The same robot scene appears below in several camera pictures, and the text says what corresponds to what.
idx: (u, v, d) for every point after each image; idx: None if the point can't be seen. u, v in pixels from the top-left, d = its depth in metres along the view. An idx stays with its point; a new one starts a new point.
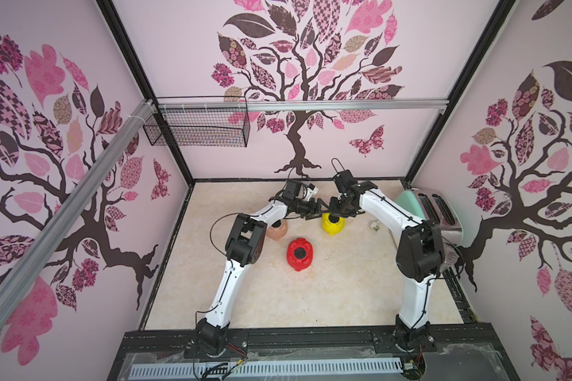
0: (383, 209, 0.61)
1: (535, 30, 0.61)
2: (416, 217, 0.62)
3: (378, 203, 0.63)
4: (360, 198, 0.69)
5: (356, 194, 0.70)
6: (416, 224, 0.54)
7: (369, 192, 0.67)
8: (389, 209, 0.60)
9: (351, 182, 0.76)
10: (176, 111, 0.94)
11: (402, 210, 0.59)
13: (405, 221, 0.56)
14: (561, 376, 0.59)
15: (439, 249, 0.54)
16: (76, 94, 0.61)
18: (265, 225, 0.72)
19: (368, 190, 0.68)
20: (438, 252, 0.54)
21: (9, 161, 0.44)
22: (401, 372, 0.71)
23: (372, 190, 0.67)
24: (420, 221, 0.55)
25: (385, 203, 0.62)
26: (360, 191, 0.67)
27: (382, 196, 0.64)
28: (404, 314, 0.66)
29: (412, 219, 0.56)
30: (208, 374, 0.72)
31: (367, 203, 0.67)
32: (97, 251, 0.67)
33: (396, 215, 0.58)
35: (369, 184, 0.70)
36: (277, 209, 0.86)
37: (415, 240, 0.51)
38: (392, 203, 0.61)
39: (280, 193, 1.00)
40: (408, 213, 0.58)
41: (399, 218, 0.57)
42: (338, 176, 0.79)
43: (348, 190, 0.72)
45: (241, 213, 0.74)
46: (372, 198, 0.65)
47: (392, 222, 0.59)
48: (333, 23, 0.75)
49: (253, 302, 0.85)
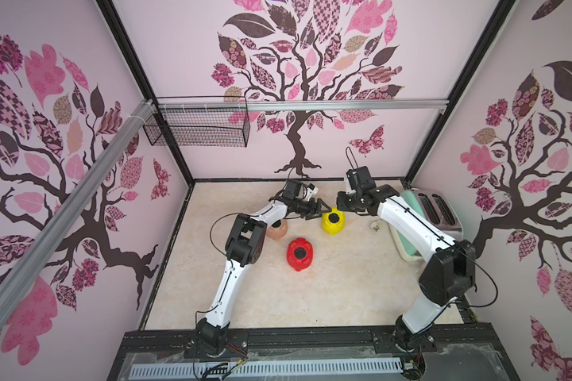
0: (407, 222, 0.54)
1: (535, 30, 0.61)
2: (448, 236, 0.49)
3: (400, 215, 0.56)
4: (380, 207, 0.61)
5: (375, 202, 0.62)
6: (447, 244, 0.48)
7: (389, 200, 0.59)
8: (415, 223, 0.53)
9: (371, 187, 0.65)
10: (176, 111, 0.94)
11: (430, 227, 0.52)
13: (434, 241, 0.49)
14: (561, 377, 0.59)
15: (471, 274, 0.48)
16: (76, 94, 0.61)
18: (265, 225, 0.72)
19: (390, 198, 0.59)
20: (469, 278, 0.48)
21: (9, 161, 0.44)
22: (401, 372, 0.71)
23: (394, 200, 0.59)
24: (454, 242, 0.48)
25: (409, 216, 0.55)
26: (380, 198, 0.60)
27: (407, 207, 0.57)
28: (408, 320, 0.65)
29: (442, 239, 0.49)
30: (208, 374, 0.72)
31: (387, 213, 0.59)
32: (97, 251, 0.67)
33: (423, 232, 0.51)
35: (390, 191, 0.61)
36: (277, 209, 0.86)
37: (448, 265, 0.45)
38: (419, 217, 0.54)
39: (280, 193, 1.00)
40: (438, 232, 0.50)
41: (425, 236, 0.50)
42: (353, 175, 0.69)
43: (365, 196, 0.63)
45: (241, 213, 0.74)
46: (395, 208, 0.57)
47: (419, 240, 0.52)
48: (333, 23, 0.75)
49: (253, 302, 0.85)
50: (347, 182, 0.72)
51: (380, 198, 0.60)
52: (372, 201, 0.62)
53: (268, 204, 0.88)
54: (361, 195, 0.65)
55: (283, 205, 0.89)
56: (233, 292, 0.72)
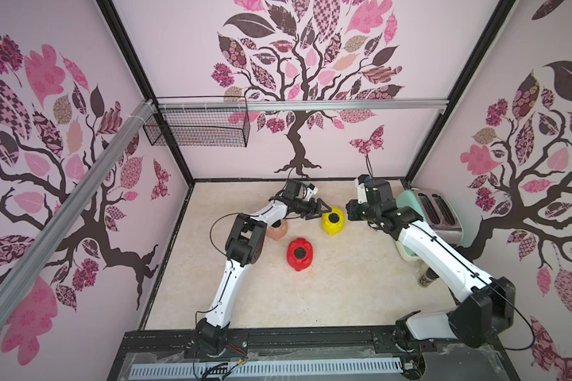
0: (434, 252, 0.49)
1: (535, 30, 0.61)
2: (484, 273, 0.44)
3: (426, 244, 0.51)
4: (401, 232, 0.56)
5: (396, 226, 0.56)
6: (484, 283, 0.43)
7: (412, 225, 0.54)
8: (443, 255, 0.48)
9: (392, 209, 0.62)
10: (176, 111, 0.94)
11: (461, 260, 0.47)
13: (469, 279, 0.44)
14: (560, 377, 0.59)
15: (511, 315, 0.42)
16: (76, 93, 0.61)
18: (265, 226, 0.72)
19: (413, 223, 0.55)
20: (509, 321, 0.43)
21: (9, 161, 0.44)
22: (401, 372, 0.71)
23: (418, 225, 0.54)
24: (491, 280, 0.43)
25: (436, 245, 0.50)
26: (402, 224, 0.55)
27: (434, 236, 0.52)
28: (413, 325, 0.64)
29: (477, 276, 0.44)
30: (208, 374, 0.72)
31: (410, 241, 0.54)
32: (97, 251, 0.67)
33: (454, 266, 0.46)
35: (415, 214, 0.57)
36: (277, 209, 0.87)
37: (485, 307, 0.40)
38: (448, 248, 0.49)
39: (280, 193, 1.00)
40: (473, 268, 0.45)
41: (457, 271, 0.45)
42: (376, 190, 0.62)
43: (384, 219, 0.58)
45: (241, 213, 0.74)
46: (419, 235, 0.52)
47: (448, 275, 0.47)
48: (333, 23, 0.75)
49: (253, 302, 0.85)
50: (361, 193, 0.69)
51: (402, 223, 0.55)
52: (392, 225, 0.57)
53: (268, 204, 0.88)
54: (379, 218, 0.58)
55: (283, 205, 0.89)
56: (233, 291, 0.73)
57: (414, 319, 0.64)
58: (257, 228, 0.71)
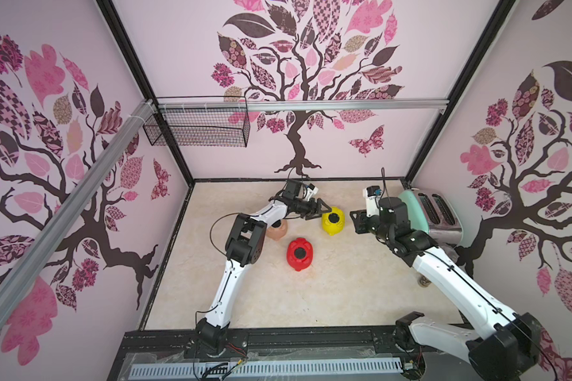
0: (452, 283, 0.47)
1: (535, 30, 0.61)
2: (507, 309, 0.42)
3: (444, 275, 0.49)
4: (416, 260, 0.54)
5: (410, 252, 0.55)
6: (508, 321, 0.41)
7: (427, 253, 0.52)
8: (462, 286, 0.46)
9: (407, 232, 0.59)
10: (176, 111, 0.94)
11: (482, 294, 0.45)
13: (492, 316, 0.42)
14: (560, 377, 0.59)
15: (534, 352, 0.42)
16: (76, 93, 0.61)
18: (266, 225, 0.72)
19: (428, 251, 0.53)
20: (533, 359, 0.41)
21: (9, 161, 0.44)
22: (401, 372, 0.71)
23: (434, 252, 0.52)
24: (513, 317, 0.41)
25: (454, 277, 0.48)
26: (417, 250, 0.53)
27: (450, 265, 0.50)
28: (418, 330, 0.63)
29: (500, 312, 0.42)
30: (208, 374, 0.72)
31: (427, 270, 0.52)
32: (97, 251, 0.67)
33: (474, 299, 0.44)
35: (428, 241, 0.55)
36: (277, 209, 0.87)
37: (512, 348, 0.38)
38: (466, 279, 0.47)
39: (280, 194, 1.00)
40: (493, 303, 0.43)
41: (477, 305, 0.44)
42: (393, 215, 0.58)
43: (397, 244, 0.57)
45: (241, 213, 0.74)
46: (436, 265, 0.50)
47: (467, 307, 0.45)
48: (333, 23, 0.75)
49: (253, 302, 0.85)
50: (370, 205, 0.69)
51: (416, 249, 0.53)
52: (406, 251, 0.55)
53: (268, 204, 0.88)
54: (392, 242, 0.59)
55: (283, 205, 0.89)
56: (233, 291, 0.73)
57: (423, 327, 0.62)
58: (257, 228, 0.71)
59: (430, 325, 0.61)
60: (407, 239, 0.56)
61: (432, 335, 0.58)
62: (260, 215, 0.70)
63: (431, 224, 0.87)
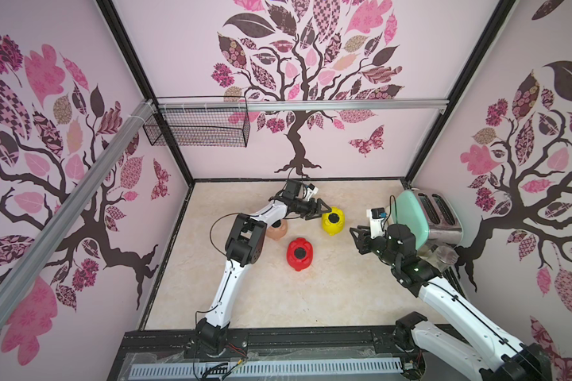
0: (457, 314, 0.49)
1: (535, 31, 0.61)
2: (513, 340, 0.43)
3: (449, 305, 0.50)
4: (421, 290, 0.55)
5: (415, 282, 0.57)
6: (514, 351, 0.42)
7: (431, 283, 0.54)
8: (466, 317, 0.47)
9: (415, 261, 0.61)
10: (176, 111, 0.94)
11: (488, 324, 0.46)
13: (499, 347, 0.42)
14: (560, 377, 0.59)
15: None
16: (76, 93, 0.61)
18: (266, 226, 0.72)
19: (431, 281, 0.55)
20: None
21: (9, 161, 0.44)
22: (401, 372, 0.71)
23: (436, 282, 0.54)
24: (521, 347, 0.42)
25: (459, 306, 0.49)
26: (420, 280, 0.55)
27: (454, 294, 0.51)
28: (422, 335, 0.62)
29: (507, 342, 0.43)
30: (208, 374, 0.72)
31: (431, 299, 0.54)
32: (97, 251, 0.67)
33: (480, 329, 0.45)
35: (431, 271, 0.57)
36: (277, 209, 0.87)
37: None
38: (472, 309, 0.48)
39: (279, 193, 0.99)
40: (500, 333, 0.44)
41: (484, 336, 0.44)
42: (403, 246, 0.59)
43: (402, 275, 0.58)
45: (241, 214, 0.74)
46: (440, 294, 0.52)
47: (474, 338, 0.46)
48: (333, 23, 0.75)
49: (253, 302, 0.85)
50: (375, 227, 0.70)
51: (420, 280, 0.55)
52: (411, 282, 0.57)
53: (268, 204, 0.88)
54: (398, 273, 0.61)
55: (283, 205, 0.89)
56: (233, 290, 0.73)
57: (427, 335, 0.61)
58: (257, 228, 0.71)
59: (438, 336, 0.59)
60: (411, 269, 0.58)
61: (435, 344, 0.58)
62: (260, 214, 0.71)
63: (431, 224, 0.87)
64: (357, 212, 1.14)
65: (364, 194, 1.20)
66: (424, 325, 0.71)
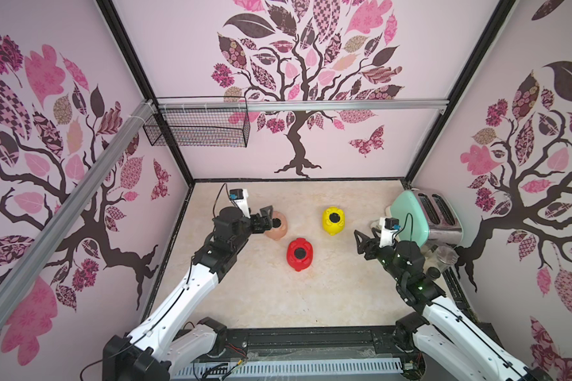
0: (461, 336, 0.49)
1: (535, 30, 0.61)
2: (517, 363, 0.44)
3: (454, 325, 0.51)
4: (426, 309, 0.56)
5: (419, 302, 0.57)
6: (519, 375, 0.42)
7: (434, 302, 0.55)
8: (469, 337, 0.48)
9: (421, 279, 0.63)
10: (176, 111, 0.94)
11: (492, 346, 0.46)
13: (502, 369, 0.43)
14: (560, 377, 0.59)
15: None
16: (76, 93, 0.61)
18: (152, 360, 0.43)
19: (435, 300, 0.55)
20: None
21: (9, 161, 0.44)
22: (401, 372, 0.71)
23: (440, 301, 0.55)
24: (525, 371, 0.42)
25: (464, 327, 0.50)
26: (424, 299, 0.56)
27: (459, 315, 0.52)
28: (424, 340, 0.62)
29: (511, 366, 0.43)
30: (208, 374, 0.72)
31: (435, 319, 0.55)
32: (97, 251, 0.67)
33: (484, 351, 0.46)
35: (435, 289, 0.58)
36: (200, 286, 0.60)
37: None
38: (477, 330, 0.49)
39: (213, 240, 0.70)
40: (504, 357, 0.45)
41: (488, 356, 0.45)
42: (411, 267, 0.59)
43: (407, 293, 0.59)
45: (109, 344, 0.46)
46: (444, 314, 0.53)
47: (477, 360, 0.47)
48: (333, 23, 0.75)
49: (253, 302, 0.84)
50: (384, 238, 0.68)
51: (424, 298, 0.56)
52: (415, 300, 0.58)
53: (177, 287, 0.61)
54: (403, 291, 0.61)
55: (208, 275, 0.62)
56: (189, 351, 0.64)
57: (429, 341, 0.61)
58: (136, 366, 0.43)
59: (442, 344, 0.59)
60: (415, 287, 0.59)
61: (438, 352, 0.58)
62: (154, 322, 0.43)
63: (431, 224, 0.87)
64: (357, 212, 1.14)
65: (365, 194, 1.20)
66: (425, 329, 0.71)
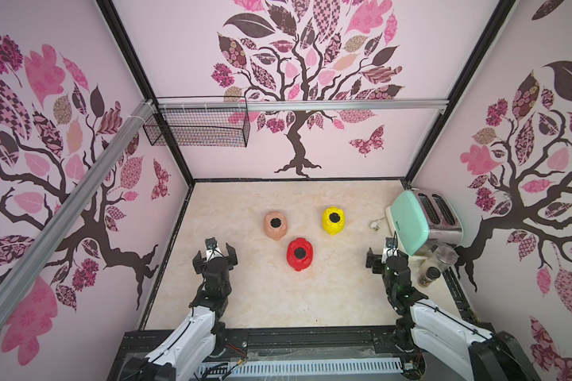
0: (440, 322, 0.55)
1: (535, 30, 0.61)
2: (484, 330, 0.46)
3: (433, 316, 0.57)
4: (411, 310, 0.63)
5: (407, 309, 0.64)
6: (485, 338, 0.47)
7: (418, 305, 0.62)
8: (446, 321, 0.54)
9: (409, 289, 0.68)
10: (176, 111, 0.94)
11: (464, 323, 0.52)
13: (469, 335, 0.48)
14: (561, 377, 0.59)
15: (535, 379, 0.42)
16: (76, 94, 0.61)
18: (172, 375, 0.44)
19: (419, 302, 0.63)
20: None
21: (9, 161, 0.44)
22: (401, 372, 0.71)
23: (423, 302, 0.62)
24: (492, 336, 0.47)
25: (441, 315, 0.56)
26: (411, 305, 0.63)
27: (437, 306, 0.60)
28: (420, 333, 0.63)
29: (478, 332, 0.48)
30: (208, 374, 0.72)
31: (421, 318, 0.60)
32: (97, 251, 0.67)
33: (457, 326, 0.51)
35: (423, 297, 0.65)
36: (204, 321, 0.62)
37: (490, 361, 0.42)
38: (453, 317, 0.54)
39: (204, 288, 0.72)
40: (473, 327, 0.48)
41: (460, 331, 0.50)
42: (398, 277, 0.67)
43: (396, 302, 0.66)
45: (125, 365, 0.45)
46: (424, 309, 0.60)
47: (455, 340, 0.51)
48: (333, 23, 0.75)
49: (253, 302, 0.85)
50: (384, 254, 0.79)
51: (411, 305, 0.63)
52: (403, 309, 0.65)
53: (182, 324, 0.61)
54: (393, 301, 0.69)
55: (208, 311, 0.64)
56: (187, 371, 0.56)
57: (425, 334, 0.62)
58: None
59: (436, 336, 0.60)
60: (403, 296, 0.68)
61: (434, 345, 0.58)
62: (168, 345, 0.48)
63: (431, 224, 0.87)
64: (357, 213, 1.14)
65: (365, 194, 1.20)
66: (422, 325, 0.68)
